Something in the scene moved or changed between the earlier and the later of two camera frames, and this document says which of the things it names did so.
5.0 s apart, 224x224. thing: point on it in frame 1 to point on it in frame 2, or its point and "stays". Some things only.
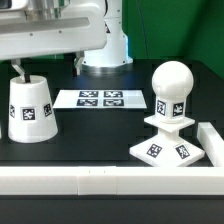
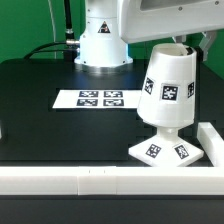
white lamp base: [169, 148] stays
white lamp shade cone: [31, 111] to [169, 92]
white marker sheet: [100, 99] stays
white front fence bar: [111, 180] stays
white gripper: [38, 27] to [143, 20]
